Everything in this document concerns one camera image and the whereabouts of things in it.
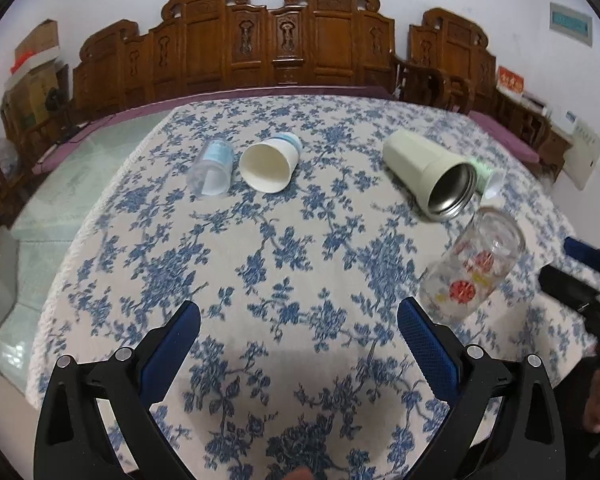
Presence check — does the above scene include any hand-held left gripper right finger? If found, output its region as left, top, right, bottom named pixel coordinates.
left=396, top=296, right=567, bottom=480

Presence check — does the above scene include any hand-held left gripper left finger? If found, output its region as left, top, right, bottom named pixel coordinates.
left=33, top=301, right=202, bottom=480

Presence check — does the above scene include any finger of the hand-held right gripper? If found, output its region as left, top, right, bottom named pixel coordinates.
left=538, top=265, right=600, bottom=313
left=564, top=236, right=600, bottom=277

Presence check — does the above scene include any clear glass cup red print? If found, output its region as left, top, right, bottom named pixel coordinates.
left=418, top=206, right=527, bottom=325

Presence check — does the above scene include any small green cup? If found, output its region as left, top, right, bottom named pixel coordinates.
left=470, top=158, right=508, bottom=203

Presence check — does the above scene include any cream steel-lined thermos cup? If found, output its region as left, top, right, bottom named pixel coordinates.
left=383, top=129, right=478, bottom=222

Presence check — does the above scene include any clear plastic cup blue label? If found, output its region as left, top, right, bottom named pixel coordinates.
left=186, top=140, right=234, bottom=198

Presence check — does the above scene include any white paper cup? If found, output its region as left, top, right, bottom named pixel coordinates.
left=238, top=132, right=302, bottom=194

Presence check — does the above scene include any person's right hand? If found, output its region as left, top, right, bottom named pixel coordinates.
left=582, top=366, right=600, bottom=434

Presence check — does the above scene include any wooden side table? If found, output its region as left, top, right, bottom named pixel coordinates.
left=495, top=85, right=576, bottom=182

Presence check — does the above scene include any short purple seat cushion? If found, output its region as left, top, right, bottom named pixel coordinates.
left=467, top=110, right=542, bottom=166

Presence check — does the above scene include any blue floral tablecloth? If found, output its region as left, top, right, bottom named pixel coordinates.
left=25, top=95, right=600, bottom=480

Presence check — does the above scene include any red paper sign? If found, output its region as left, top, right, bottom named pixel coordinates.
left=497, top=65, right=526, bottom=95

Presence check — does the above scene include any carved wooden armchair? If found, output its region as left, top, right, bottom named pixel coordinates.
left=396, top=7, right=498, bottom=116

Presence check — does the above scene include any stack of cardboard boxes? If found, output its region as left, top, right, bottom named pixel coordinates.
left=0, top=19, right=72, bottom=133

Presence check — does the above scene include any carved wooden sofa bench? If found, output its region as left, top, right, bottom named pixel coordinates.
left=71, top=0, right=398, bottom=111

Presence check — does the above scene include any grey wall panel box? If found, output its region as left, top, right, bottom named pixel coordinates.
left=549, top=2, right=594, bottom=49

